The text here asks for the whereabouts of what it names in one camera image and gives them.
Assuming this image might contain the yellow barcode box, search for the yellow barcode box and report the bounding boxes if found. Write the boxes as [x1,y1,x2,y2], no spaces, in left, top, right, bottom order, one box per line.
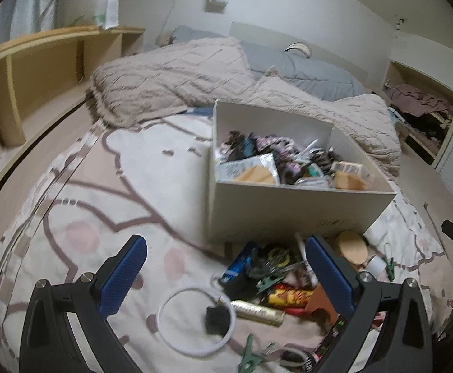
[331,161,374,181]

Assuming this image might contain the green clothes peg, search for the green clothes peg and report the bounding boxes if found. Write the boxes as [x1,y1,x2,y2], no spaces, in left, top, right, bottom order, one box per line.
[237,334,275,373]

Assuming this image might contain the white silicone ring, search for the white silicone ring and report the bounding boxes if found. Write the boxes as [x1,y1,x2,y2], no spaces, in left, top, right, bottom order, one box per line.
[155,286,238,358]

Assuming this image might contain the purple crochet octopus toy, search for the purple crochet octopus toy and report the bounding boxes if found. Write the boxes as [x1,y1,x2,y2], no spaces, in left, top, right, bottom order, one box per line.
[256,135,304,184]

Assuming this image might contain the oval wooden piece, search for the oval wooden piece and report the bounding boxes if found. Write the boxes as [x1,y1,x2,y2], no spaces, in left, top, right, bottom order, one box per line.
[234,165,278,185]

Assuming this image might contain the white medicine sachet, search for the white medicine sachet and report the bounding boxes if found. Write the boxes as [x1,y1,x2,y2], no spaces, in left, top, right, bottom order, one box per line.
[216,154,280,185]

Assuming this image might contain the brown leather case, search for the brown leather case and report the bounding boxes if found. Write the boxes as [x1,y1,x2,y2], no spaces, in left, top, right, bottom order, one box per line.
[305,284,339,328]

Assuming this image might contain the white tape roll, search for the white tape roll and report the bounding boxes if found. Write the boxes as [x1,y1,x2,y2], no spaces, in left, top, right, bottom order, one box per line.
[365,254,387,280]

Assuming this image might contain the round wooden lid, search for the round wooden lid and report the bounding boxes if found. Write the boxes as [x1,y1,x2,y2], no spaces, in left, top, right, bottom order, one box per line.
[335,231,368,265]

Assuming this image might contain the black safety lighter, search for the black safety lighter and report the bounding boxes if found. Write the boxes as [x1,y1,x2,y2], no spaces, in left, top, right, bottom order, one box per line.
[280,347,320,372]

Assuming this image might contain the yellow cartoon lighter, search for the yellow cartoon lighter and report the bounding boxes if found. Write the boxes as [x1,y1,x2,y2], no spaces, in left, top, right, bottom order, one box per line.
[267,288,314,308]

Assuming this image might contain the gold metallic tube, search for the gold metallic tube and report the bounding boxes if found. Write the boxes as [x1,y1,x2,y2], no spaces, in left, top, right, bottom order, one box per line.
[230,300,285,328]

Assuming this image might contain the closet shelf with clothes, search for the closet shelf with clothes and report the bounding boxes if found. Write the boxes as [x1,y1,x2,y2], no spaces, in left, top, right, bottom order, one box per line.
[382,61,453,165]

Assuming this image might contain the black square block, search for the black square block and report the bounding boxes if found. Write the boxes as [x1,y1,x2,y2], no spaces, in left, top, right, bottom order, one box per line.
[205,305,231,337]

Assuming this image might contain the blue metallic lighter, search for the blue metallic lighter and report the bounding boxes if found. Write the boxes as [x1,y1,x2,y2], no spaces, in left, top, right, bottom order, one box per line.
[218,242,258,286]

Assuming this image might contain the white cardboard shoe box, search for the white cardboard shoe box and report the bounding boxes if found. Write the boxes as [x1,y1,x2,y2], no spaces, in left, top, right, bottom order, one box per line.
[207,101,396,242]

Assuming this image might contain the grey pillow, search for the grey pillow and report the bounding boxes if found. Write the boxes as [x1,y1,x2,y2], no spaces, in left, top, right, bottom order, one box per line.
[169,24,369,102]

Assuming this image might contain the white headphones on bed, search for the white headphones on bed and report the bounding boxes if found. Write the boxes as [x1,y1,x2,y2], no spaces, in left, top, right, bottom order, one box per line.
[284,42,312,59]

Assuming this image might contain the wooden side shelf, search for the wooden side shelf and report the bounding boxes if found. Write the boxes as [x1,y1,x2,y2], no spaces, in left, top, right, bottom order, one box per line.
[0,25,146,215]

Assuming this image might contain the beige textured blanket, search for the beige textured blanket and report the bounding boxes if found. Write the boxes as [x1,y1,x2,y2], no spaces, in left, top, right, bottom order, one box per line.
[90,37,402,178]

